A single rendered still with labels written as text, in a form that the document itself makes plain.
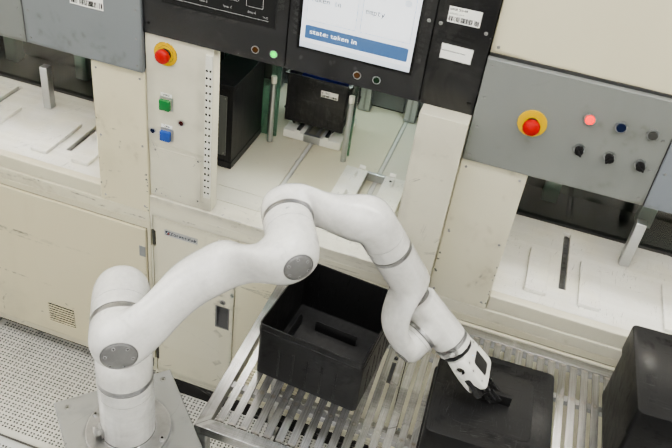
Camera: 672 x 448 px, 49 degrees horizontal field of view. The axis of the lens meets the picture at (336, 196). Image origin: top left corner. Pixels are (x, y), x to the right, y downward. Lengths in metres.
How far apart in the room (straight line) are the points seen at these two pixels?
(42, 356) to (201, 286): 1.67
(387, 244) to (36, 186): 1.42
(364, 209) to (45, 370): 1.85
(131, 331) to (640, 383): 1.12
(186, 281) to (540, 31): 0.93
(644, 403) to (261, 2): 1.27
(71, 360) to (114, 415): 1.33
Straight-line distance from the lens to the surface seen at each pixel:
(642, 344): 1.96
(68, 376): 2.99
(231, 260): 1.43
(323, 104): 2.53
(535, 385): 1.96
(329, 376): 1.85
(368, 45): 1.81
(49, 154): 2.58
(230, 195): 2.33
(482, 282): 2.10
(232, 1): 1.90
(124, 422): 1.74
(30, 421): 2.89
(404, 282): 1.56
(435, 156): 1.84
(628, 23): 1.73
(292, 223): 1.40
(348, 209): 1.43
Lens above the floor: 2.25
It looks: 35 degrees down
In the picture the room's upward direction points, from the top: 8 degrees clockwise
